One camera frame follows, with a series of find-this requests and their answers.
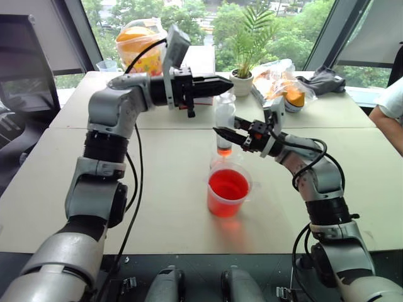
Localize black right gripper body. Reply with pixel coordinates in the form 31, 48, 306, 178
241, 120, 272, 154

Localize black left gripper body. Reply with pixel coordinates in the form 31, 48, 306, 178
173, 66, 198, 119

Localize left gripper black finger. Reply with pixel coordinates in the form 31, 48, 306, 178
192, 84, 235, 99
192, 75, 235, 89

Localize clear plastic syringe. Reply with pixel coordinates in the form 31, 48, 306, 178
215, 92, 237, 159

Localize plastic cup with red liquid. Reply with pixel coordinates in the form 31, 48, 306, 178
206, 167, 263, 218

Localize small clear measuring cup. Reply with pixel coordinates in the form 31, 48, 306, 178
95, 59, 118, 74

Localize red white paper booklet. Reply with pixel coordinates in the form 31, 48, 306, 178
191, 95, 216, 107

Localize white plant pot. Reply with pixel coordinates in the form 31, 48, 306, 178
229, 69, 254, 98

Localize clear bag of orange snacks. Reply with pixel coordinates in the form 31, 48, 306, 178
251, 58, 317, 111

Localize green palm plant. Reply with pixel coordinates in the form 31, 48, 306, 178
229, 1, 280, 79

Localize dark grey cloth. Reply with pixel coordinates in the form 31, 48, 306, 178
296, 65, 347, 96

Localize person's white shirt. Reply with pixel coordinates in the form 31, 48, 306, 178
373, 77, 403, 124

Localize dark rounded grey shape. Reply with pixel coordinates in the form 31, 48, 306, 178
219, 265, 266, 302
144, 265, 187, 302

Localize black chair back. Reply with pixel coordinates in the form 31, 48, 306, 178
386, 43, 403, 89

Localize metal table clamp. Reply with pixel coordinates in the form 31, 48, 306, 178
275, 285, 297, 302
120, 276, 138, 296

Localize black office chair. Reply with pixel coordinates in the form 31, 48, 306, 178
0, 13, 61, 196

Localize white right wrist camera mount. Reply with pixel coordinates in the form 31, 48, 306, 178
259, 95, 287, 159

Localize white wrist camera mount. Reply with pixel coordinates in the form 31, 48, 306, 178
161, 24, 191, 110
259, 95, 287, 159

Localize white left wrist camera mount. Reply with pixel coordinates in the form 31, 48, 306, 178
161, 24, 191, 110

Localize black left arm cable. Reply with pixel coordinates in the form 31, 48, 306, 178
94, 37, 169, 302

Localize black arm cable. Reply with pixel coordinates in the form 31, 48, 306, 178
290, 137, 346, 302
94, 37, 169, 302

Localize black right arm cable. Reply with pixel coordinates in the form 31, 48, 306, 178
290, 137, 346, 302

